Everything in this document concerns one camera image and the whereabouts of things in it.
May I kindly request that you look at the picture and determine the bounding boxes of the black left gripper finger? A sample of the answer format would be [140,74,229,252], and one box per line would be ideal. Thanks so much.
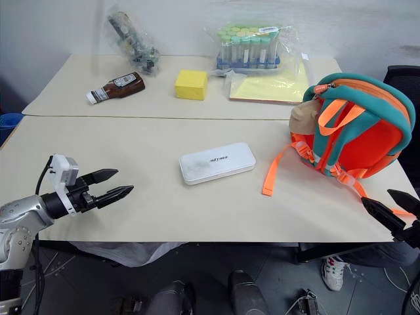
[80,168,119,186]
[94,184,135,209]

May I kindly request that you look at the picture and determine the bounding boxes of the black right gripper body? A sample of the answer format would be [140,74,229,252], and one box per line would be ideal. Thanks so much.
[392,217,420,251]

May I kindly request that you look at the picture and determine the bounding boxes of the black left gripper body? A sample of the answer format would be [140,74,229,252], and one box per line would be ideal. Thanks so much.
[67,176,100,215]

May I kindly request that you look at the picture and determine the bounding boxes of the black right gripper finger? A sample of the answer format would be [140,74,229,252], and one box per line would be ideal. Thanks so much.
[387,189,420,221]
[360,196,408,232]

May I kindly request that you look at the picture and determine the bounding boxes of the teal and orange backpack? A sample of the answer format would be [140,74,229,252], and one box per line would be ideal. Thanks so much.
[261,72,417,217]

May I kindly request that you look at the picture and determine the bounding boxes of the white rectangular case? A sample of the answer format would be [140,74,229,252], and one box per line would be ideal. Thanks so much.
[178,141,257,186]

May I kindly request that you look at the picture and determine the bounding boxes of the dark trouser leg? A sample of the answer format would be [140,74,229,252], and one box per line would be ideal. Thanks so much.
[337,241,420,268]

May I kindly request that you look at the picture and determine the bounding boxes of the white plastic sheet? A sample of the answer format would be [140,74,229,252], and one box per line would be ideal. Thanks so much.
[70,241,188,268]

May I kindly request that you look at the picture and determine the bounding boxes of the white and red sneaker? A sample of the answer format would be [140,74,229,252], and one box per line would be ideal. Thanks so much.
[320,256,350,293]

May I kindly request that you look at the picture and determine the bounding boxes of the brown sauce bottle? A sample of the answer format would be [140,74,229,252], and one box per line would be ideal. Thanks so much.
[85,72,146,106]

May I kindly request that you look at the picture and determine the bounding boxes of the blue bin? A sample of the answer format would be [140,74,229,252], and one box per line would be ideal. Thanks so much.
[0,112,24,146]

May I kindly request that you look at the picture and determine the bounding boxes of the dark rounded shape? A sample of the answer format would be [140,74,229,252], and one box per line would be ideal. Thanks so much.
[227,269,270,315]
[145,280,197,315]

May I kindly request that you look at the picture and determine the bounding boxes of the black mesh chair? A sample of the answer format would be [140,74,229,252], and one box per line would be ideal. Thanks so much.
[381,64,420,190]

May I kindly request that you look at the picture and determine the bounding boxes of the yellow sponge block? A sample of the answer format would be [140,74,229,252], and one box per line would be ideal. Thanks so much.
[174,69,209,101]

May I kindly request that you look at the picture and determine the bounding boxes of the beige fabric lump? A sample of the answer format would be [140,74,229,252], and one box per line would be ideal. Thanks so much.
[288,99,322,136]

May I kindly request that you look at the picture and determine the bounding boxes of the crumpled clear plastic bag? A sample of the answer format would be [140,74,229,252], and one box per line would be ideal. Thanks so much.
[104,10,161,77]

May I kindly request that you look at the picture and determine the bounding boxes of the dark bottle in clear bag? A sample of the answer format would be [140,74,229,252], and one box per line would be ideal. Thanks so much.
[108,12,157,72]

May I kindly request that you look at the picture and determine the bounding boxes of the yellow paper in clear sleeve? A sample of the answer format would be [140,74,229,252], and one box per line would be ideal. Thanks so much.
[228,70,312,106]

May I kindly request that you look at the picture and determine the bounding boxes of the light green capped test tube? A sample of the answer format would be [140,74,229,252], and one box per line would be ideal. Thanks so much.
[220,31,232,68]

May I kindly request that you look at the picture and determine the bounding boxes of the blue test tube rack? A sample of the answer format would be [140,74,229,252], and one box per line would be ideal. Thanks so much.
[215,55,282,71]

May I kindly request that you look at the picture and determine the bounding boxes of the teal capped test tube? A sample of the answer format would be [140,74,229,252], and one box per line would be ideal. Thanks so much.
[261,35,273,69]
[241,35,252,69]
[230,35,242,69]
[251,35,262,69]

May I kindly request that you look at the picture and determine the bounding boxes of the clear bag around tube rack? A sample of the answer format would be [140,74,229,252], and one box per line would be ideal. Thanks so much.
[202,22,312,79]

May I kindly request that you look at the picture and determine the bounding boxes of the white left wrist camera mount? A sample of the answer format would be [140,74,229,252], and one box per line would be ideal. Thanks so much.
[49,154,80,216]

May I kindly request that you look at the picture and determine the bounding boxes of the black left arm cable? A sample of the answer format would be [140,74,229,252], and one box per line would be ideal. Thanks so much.
[31,155,55,315]

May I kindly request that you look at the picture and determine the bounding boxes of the black table frame bar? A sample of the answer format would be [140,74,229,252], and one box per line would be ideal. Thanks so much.
[296,241,394,264]

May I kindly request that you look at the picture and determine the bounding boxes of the black floor device with cable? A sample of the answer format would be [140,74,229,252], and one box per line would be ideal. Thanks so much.
[284,287,322,315]

